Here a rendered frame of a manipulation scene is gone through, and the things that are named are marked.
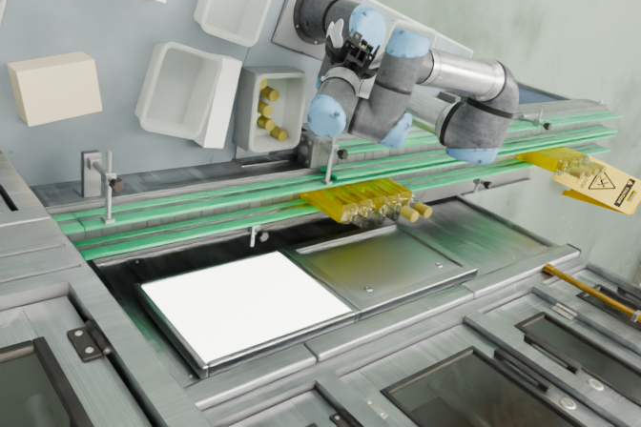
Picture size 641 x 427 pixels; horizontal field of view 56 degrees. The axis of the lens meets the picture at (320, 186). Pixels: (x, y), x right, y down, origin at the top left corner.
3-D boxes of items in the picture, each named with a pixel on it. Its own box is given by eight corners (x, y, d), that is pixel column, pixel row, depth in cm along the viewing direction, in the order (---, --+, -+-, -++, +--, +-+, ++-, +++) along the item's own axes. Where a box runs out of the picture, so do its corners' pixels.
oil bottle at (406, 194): (356, 186, 195) (403, 213, 181) (359, 170, 193) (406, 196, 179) (368, 183, 199) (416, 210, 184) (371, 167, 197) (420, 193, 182)
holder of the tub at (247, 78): (231, 160, 176) (245, 170, 171) (239, 66, 166) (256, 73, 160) (279, 153, 187) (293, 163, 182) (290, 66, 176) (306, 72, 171)
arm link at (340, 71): (344, 113, 125) (311, 93, 124) (350, 101, 128) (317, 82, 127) (362, 89, 120) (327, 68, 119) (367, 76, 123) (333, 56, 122)
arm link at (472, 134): (343, 43, 172) (522, 113, 146) (327, 92, 177) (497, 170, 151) (320, 38, 162) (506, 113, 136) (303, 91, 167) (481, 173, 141)
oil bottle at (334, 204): (299, 197, 181) (345, 228, 166) (300, 179, 179) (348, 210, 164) (313, 194, 185) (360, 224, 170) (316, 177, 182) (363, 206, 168)
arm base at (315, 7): (312, -25, 166) (335, -17, 160) (348, -4, 177) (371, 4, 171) (291, 28, 170) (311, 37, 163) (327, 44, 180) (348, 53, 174)
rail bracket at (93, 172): (71, 193, 146) (106, 233, 130) (70, 126, 139) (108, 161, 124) (91, 190, 149) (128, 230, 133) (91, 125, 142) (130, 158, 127)
